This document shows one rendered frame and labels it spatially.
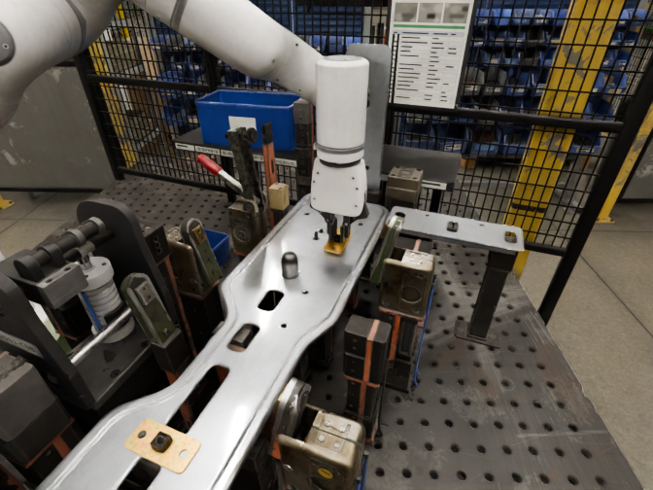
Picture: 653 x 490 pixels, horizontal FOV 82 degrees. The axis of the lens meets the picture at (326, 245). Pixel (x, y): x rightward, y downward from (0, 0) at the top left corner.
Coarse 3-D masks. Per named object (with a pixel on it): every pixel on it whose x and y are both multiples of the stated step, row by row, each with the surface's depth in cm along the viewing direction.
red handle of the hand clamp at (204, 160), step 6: (198, 156) 78; (204, 156) 78; (198, 162) 79; (204, 162) 78; (210, 162) 78; (210, 168) 78; (216, 168) 78; (222, 168) 79; (216, 174) 78; (222, 174) 78; (222, 180) 79; (228, 180) 78; (234, 180) 79; (234, 186) 79; (240, 186) 79; (240, 192) 79; (258, 198) 80
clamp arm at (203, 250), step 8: (184, 224) 64; (192, 224) 64; (200, 224) 66; (184, 232) 64; (192, 232) 64; (200, 232) 65; (184, 240) 65; (192, 240) 64; (200, 240) 65; (208, 240) 68; (192, 248) 65; (200, 248) 66; (208, 248) 68; (200, 256) 66; (208, 256) 68; (200, 264) 67; (208, 264) 68; (216, 264) 70; (200, 272) 68; (208, 272) 68; (216, 272) 69; (208, 280) 68; (216, 280) 70
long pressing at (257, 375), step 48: (288, 240) 78; (240, 288) 66; (288, 288) 66; (336, 288) 66; (288, 336) 57; (192, 384) 50; (240, 384) 50; (96, 432) 44; (192, 432) 44; (240, 432) 44; (48, 480) 40; (96, 480) 40; (192, 480) 40
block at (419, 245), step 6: (396, 240) 82; (402, 240) 82; (408, 240) 82; (414, 240) 82; (420, 240) 82; (396, 246) 80; (402, 246) 80; (408, 246) 80; (414, 246) 80; (420, 246) 80; (426, 246) 80; (432, 246) 80; (426, 252) 78
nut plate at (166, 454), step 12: (144, 420) 45; (156, 432) 44; (168, 432) 44; (180, 432) 44; (132, 444) 43; (144, 444) 43; (156, 444) 42; (168, 444) 43; (180, 444) 43; (192, 444) 43; (144, 456) 42; (156, 456) 42; (168, 456) 42; (192, 456) 42; (168, 468) 41; (180, 468) 41
